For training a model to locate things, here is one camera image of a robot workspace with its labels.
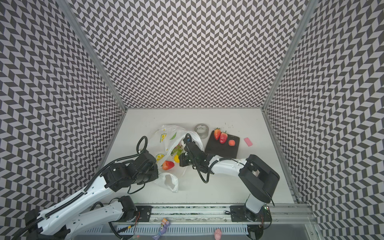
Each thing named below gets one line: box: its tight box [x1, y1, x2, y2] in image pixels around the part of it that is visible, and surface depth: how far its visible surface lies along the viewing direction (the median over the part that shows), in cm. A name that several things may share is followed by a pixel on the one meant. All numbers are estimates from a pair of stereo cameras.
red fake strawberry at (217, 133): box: [214, 127, 221, 141], surface depth 100 cm
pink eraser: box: [244, 137, 253, 147], surface depth 101 cm
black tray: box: [204, 130, 240, 159], surface depth 100 cm
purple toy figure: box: [152, 218, 170, 240], surface depth 69 cm
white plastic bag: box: [149, 124, 205, 193], surface depth 78 cm
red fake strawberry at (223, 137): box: [219, 132, 228, 144], surface depth 98 cm
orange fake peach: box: [228, 139, 236, 147], surface depth 98 cm
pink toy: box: [214, 228, 222, 240], surface depth 67 cm
